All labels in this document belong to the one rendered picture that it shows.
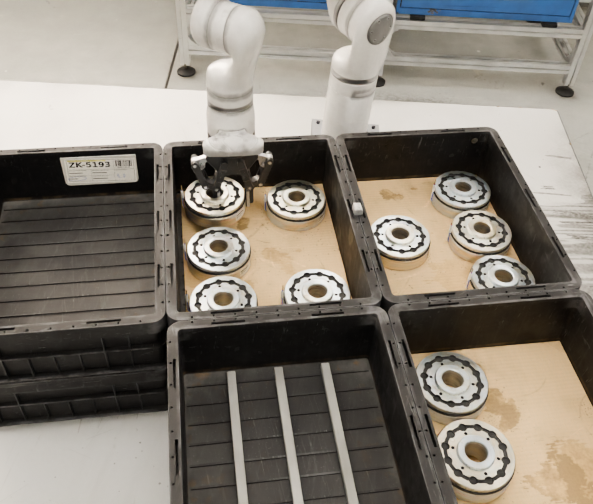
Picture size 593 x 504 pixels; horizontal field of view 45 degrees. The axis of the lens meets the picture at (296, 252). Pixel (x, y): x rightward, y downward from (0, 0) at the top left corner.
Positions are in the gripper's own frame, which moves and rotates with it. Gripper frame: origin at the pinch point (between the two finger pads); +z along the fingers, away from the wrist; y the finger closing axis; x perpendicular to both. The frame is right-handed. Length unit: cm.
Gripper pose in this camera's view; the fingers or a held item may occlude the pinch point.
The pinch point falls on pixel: (233, 196)
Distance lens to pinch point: 123.1
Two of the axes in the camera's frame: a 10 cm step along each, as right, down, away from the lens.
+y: -9.9, 0.6, -1.1
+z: -0.4, 7.1, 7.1
